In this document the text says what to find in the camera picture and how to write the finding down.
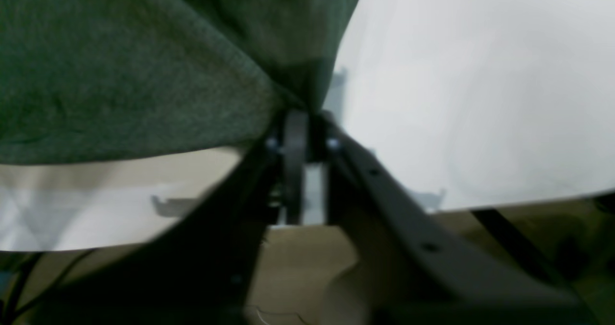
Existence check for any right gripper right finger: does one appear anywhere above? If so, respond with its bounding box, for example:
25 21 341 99
313 111 597 325

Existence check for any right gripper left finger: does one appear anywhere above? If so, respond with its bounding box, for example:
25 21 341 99
29 110 309 325

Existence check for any dark green t-shirt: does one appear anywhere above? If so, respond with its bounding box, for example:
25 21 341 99
0 0 359 165

